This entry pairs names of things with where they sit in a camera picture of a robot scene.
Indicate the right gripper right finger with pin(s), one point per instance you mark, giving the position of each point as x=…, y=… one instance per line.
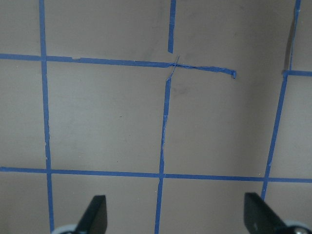
x=259, y=218

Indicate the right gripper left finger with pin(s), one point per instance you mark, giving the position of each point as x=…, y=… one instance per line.
x=93, y=221

